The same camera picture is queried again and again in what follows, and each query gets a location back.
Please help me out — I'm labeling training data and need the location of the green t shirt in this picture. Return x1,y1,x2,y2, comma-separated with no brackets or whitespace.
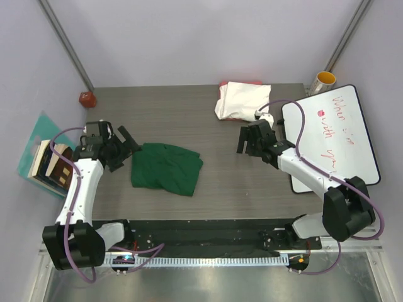
130,143,203,197

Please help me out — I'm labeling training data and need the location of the white dry-erase board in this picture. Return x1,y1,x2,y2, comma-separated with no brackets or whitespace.
281,85,381,185

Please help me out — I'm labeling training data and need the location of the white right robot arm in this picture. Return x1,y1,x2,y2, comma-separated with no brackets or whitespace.
237,120,376,249

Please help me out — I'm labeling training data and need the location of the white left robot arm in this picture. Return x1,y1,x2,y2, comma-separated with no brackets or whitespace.
42,120,141,271

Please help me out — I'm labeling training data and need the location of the stack of books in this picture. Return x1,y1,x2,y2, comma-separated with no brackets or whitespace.
28,140,72,196

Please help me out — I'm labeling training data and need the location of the folded white t shirt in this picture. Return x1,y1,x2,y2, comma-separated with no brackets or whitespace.
214,81,272,122

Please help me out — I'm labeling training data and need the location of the red cube block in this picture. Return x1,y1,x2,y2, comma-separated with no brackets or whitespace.
79,91,96,108

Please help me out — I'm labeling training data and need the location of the teal plastic folder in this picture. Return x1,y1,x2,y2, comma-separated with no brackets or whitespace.
18,113,65,198

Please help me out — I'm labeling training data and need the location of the yellow and white cup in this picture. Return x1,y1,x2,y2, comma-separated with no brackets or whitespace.
308,71,336,96

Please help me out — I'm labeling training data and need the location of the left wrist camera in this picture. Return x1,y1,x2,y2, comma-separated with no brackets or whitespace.
84,120,112,140

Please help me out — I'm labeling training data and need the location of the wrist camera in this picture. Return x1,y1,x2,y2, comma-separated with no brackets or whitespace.
84,120,112,140
254,110,275,128

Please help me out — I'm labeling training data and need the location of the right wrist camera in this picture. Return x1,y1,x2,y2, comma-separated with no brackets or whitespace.
254,110,275,128

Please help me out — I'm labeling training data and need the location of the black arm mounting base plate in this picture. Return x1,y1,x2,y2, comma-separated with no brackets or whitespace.
112,218,322,258

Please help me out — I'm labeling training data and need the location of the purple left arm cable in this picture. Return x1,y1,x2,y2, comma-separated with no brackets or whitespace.
49,126,165,284

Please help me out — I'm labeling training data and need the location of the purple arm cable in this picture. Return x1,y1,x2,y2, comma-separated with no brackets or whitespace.
256,99,385,276
49,126,165,284

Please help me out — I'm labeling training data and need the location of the white slotted cable duct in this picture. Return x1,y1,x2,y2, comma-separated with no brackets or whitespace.
101,253,289,269

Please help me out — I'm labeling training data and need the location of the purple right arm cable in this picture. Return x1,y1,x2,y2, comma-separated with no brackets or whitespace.
256,99,385,276

